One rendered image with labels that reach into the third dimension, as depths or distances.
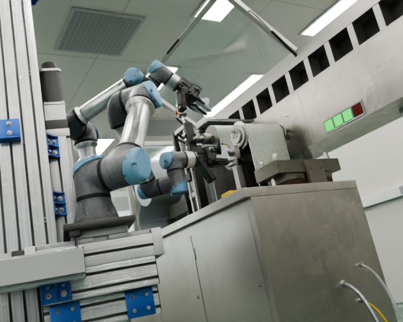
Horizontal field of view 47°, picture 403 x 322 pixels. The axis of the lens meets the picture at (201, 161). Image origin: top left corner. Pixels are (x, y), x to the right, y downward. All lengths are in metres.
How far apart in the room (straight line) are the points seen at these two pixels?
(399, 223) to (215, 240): 3.16
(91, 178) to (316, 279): 0.98
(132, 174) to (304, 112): 1.21
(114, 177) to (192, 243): 0.84
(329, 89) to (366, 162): 2.89
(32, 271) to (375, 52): 1.63
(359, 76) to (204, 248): 1.06
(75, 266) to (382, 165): 4.06
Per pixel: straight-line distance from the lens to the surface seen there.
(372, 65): 2.19
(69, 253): 1.38
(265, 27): 2.53
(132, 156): 1.50
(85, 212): 1.54
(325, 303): 1.98
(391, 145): 4.99
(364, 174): 5.20
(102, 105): 2.16
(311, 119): 2.42
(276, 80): 2.65
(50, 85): 1.99
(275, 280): 1.83
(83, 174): 1.58
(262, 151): 2.30
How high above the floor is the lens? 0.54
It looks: 16 degrees up
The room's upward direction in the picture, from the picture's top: 12 degrees counter-clockwise
